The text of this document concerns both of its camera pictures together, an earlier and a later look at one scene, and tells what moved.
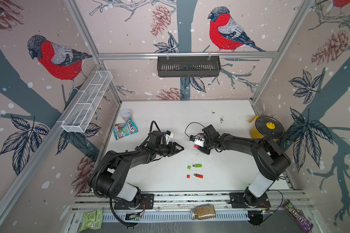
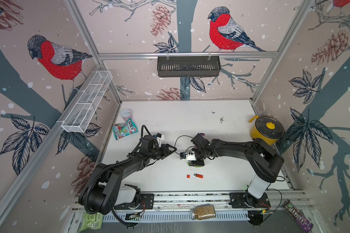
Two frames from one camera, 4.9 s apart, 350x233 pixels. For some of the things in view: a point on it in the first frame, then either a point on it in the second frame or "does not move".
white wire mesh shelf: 86,102 does not move
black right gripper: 206,151 → 196,162
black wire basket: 188,66 does not move
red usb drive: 198,175 does not move
